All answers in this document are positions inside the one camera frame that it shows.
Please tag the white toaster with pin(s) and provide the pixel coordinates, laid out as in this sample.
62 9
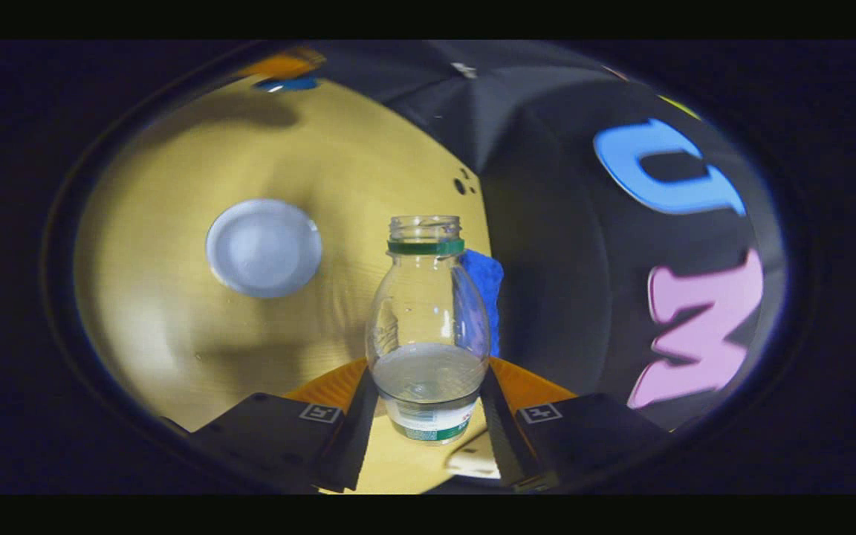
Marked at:
472 457

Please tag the blue folded towel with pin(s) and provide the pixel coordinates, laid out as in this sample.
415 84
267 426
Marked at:
484 290

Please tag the white cloth clip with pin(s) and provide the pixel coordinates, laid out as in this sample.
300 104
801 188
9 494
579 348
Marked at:
464 70

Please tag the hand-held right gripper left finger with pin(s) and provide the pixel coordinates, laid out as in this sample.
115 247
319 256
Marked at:
357 438

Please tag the clear plastic water bottle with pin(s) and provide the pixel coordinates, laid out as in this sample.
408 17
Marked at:
428 319

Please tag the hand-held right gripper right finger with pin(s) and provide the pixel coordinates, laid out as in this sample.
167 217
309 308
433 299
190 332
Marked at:
502 438

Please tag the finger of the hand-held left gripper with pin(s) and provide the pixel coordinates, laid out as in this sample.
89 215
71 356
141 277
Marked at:
283 65

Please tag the black backdrop cloth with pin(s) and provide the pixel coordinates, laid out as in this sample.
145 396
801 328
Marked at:
547 223

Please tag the teal teacup lid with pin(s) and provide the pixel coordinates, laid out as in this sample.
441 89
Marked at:
287 83

